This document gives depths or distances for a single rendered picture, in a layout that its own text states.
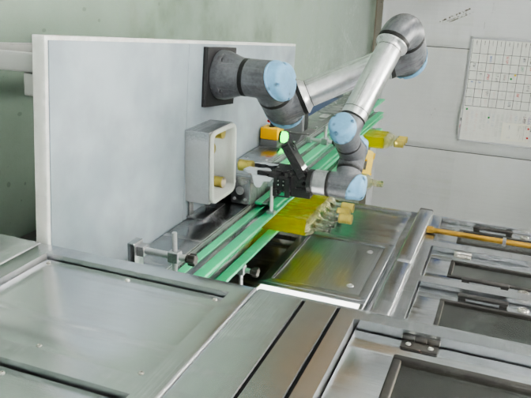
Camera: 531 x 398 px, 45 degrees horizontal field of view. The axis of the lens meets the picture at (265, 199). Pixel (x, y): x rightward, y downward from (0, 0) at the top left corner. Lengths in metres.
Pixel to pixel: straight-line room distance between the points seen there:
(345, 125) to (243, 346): 0.88
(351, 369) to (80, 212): 0.77
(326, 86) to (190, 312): 1.09
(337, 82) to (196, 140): 0.48
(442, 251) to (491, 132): 5.57
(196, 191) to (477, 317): 0.92
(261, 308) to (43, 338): 0.36
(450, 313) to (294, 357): 1.09
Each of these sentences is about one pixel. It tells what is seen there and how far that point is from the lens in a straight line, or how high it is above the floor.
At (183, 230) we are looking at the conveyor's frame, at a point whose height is 0.79.
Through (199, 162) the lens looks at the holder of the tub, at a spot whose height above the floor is 0.80.
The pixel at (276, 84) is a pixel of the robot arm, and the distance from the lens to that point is 1.91.
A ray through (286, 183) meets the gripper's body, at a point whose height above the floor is 1.05.
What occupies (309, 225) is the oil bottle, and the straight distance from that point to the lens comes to 2.09.
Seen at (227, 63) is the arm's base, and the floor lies 0.81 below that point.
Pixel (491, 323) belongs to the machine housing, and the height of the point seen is 1.67.
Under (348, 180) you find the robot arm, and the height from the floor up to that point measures 1.23.
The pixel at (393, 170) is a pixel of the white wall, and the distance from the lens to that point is 8.23.
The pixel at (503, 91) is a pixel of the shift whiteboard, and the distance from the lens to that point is 7.89.
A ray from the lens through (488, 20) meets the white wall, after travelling 7.84.
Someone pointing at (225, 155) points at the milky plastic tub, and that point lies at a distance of 2.05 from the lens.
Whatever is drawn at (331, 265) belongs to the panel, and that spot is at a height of 1.15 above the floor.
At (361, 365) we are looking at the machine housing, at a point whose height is 1.47.
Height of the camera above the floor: 1.62
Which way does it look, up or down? 19 degrees down
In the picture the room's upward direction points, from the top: 99 degrees clockwise
